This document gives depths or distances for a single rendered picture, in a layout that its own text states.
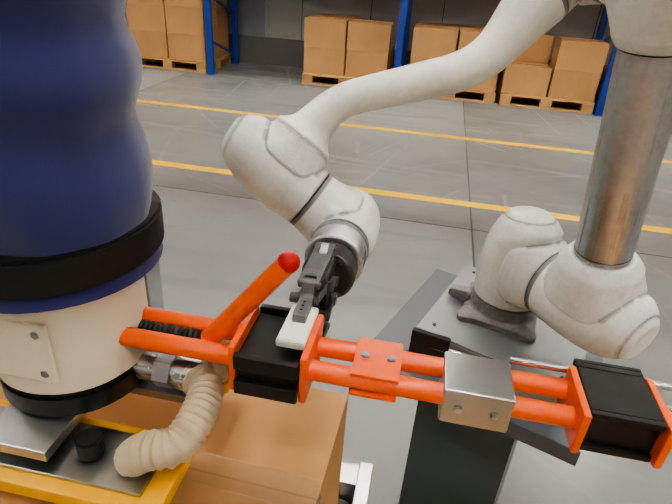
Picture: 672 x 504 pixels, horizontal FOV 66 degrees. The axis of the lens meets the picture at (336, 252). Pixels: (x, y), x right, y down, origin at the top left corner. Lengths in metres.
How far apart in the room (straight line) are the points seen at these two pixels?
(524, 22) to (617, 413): 0.58
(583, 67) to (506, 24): 6.91
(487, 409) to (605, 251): 0.54
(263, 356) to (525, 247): 0.74
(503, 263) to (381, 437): 1.10
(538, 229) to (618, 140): 0.31
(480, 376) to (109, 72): 0.45
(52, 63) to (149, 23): 8.19
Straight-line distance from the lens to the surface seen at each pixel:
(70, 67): 0.48
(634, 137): 0.93
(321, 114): 0.82
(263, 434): 0.82
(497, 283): 1.21
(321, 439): 0.81
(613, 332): 1.08
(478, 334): 1.25
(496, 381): 0.57
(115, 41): 0.52
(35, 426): 0.68
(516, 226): 1.17
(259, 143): 0.80
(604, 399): 0.59
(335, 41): 7.72
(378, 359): 0.56
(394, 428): 2.14
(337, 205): 0.80
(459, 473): 1.54
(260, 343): 0.57
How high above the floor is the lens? 1.56
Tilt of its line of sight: 29 degrees down
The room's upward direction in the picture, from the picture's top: 4 degrees clockwise
